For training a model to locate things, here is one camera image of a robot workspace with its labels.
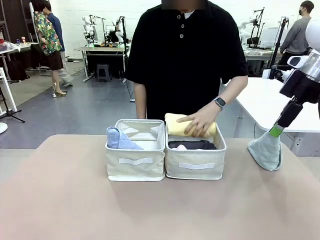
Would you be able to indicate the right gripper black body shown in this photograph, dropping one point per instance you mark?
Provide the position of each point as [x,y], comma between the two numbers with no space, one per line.
[300,87]

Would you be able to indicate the pale grey towel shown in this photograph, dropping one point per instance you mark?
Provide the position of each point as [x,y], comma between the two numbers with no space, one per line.
[266,152]

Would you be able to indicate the dark grey towel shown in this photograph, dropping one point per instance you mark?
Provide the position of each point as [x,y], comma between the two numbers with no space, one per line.
[197,145]

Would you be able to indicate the yellow towel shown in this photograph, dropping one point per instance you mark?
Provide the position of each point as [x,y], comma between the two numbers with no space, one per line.
[175,126]

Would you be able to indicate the pink towel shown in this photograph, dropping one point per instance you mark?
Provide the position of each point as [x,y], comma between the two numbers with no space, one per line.
[178,147]

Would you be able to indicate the blue towel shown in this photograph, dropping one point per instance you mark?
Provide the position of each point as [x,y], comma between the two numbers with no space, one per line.
[120,140]

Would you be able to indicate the person's left forearm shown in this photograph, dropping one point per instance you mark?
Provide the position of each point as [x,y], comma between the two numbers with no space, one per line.
[235,87]

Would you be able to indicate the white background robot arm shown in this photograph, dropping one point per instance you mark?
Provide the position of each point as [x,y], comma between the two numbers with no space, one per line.
[89,30]
[118,27]
[247,25]

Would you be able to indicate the person's left hand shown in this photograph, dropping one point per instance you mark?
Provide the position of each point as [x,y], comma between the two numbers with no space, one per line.
[200,122]

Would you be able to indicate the white side table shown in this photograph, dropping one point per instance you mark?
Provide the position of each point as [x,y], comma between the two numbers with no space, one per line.
[262,105]

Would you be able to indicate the person in grey sweater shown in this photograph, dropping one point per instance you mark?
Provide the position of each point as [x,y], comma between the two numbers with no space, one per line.
[296,37]

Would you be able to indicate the black tall tripod stand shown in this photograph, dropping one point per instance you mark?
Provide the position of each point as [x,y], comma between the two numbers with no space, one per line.
[281,37]

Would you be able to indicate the white equipment box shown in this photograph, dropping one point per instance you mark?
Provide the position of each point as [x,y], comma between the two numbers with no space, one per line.
[271,37]

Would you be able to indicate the grey smartwatch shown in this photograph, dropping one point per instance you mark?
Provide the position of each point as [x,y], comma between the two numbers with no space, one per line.
[220,103]

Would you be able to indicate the cream fabric storage bin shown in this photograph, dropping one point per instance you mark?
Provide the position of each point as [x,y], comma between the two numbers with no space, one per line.
[135,162]
[195,165]

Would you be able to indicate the person in black polo shirt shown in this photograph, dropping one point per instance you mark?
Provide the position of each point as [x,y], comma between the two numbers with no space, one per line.
[185,62]

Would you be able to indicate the dark plastic stool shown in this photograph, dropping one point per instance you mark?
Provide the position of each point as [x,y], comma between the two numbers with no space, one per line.
[103,73]

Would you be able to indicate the background workbench table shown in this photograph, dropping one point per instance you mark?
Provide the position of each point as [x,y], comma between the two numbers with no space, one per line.
[105,50]

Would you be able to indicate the person in navy sweater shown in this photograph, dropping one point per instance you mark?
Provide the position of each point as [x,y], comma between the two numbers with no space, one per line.
[58,42]

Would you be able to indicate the person in floral shirt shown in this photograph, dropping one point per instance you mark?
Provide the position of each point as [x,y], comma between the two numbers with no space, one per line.
[48,37]

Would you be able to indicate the black floor tripod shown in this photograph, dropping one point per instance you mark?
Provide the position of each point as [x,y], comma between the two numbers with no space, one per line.
[10,113]

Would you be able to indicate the cluttered white table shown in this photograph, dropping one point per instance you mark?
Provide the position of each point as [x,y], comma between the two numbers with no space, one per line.
[15,48]

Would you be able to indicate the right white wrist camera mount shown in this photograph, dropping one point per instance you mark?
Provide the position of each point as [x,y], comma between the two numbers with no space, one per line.
[271,73]

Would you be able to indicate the white shelf frame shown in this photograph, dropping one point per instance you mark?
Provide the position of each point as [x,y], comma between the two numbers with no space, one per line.
[6,87]

